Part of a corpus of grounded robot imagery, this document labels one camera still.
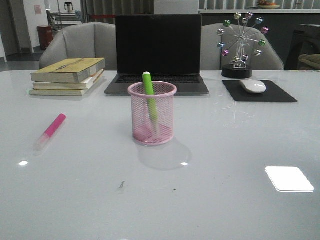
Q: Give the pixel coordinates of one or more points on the pink mesh pen holder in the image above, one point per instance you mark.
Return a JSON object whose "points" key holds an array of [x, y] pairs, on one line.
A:
{"points": [[142, 129]]}

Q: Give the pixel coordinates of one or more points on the grey open laptop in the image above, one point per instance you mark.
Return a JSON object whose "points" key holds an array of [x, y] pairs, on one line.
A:
{"points": [[168, 46]]}

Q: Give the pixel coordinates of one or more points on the bottom pale book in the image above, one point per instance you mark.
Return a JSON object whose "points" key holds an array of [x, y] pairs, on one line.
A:
{"points": [[59, 92]]}

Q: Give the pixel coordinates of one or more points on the right grey chair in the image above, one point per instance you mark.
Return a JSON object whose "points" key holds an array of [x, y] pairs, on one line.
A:
{"points": [[211, 59]]}

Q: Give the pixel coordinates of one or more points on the fruit bowl on counter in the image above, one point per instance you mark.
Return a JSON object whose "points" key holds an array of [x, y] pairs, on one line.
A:
{"points": [[267, 5]]}

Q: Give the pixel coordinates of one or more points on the grey chair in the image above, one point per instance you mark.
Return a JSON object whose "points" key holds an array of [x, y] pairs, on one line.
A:
{"points": [[211, 59], [87, 40]]}

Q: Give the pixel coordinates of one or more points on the white computer mouse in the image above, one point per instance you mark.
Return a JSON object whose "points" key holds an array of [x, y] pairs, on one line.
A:
{"points": [[253, 86]]}

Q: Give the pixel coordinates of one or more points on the green highlighter pen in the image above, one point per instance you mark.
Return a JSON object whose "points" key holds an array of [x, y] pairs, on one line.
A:
{"points": [[148, 85]]}

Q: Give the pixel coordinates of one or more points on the pink highlighter pen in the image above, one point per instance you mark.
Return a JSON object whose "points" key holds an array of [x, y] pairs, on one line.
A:
{"points": [[49, 132]]}

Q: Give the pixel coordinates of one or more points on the middle white book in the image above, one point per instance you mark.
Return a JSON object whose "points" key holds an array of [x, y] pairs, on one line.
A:
{"points": [[86, 84]]}

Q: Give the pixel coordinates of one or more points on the left grey chair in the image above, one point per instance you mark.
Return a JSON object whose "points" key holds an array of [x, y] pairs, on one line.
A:
{"points": [[87, 40]]}

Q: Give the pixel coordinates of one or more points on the top yellow book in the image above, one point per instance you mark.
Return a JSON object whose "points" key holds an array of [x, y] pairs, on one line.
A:
{"points": [[71, 70]]}

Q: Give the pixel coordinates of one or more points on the black mouse pad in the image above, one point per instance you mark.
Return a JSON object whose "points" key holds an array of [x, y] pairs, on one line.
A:
{"points": [[273, 93]]}

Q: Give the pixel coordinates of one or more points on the red trash bin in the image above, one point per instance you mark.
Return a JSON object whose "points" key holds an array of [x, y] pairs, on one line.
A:
{"points": [[45, 36]]}

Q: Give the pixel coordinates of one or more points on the ferris wheel desk toy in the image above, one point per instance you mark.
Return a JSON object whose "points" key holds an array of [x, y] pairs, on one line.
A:
{"points": [[241, 38]]}

